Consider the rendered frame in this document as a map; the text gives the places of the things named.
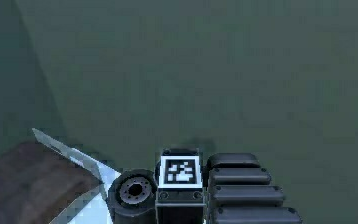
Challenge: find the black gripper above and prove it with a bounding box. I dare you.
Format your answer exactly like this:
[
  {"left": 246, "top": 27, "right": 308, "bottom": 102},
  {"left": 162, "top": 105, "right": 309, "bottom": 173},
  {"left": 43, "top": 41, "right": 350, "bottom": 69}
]
[{"left": 107, "top": 168, "right": 159, "bottom": 224}]

